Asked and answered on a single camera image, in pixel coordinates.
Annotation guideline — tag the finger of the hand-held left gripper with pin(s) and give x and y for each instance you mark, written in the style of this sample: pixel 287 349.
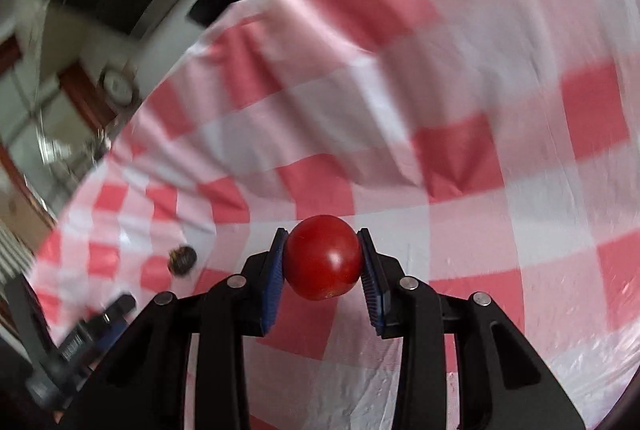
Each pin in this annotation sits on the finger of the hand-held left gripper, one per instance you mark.
pixel 107 320

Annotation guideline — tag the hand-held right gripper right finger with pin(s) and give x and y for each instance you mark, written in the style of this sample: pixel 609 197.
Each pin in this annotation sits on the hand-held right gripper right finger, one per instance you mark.
pixel 372 285

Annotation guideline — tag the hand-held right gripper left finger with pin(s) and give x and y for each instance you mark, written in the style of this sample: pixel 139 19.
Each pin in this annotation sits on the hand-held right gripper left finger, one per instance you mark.
pixel 274 280

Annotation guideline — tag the red cherry tomato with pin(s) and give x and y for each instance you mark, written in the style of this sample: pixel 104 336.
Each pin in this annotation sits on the red cherry tomato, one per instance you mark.
pixel 322 257

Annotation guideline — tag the dark water chestnut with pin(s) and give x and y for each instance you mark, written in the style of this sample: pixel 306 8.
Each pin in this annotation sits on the dark water chestnut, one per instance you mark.
pixel 182 259

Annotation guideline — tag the red white checkered tablecloth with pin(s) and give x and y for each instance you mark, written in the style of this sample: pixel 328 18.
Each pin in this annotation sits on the red white checkered tablecloth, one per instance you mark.
pixel 450 60

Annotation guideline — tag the brown wooden frame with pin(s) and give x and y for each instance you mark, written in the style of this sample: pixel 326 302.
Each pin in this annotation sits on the brown wooden frame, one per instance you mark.
pixel 87 95

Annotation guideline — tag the round grey wall gauge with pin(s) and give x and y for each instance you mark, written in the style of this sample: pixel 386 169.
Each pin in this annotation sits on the round grey wall gauge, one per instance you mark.
pixel 117 85

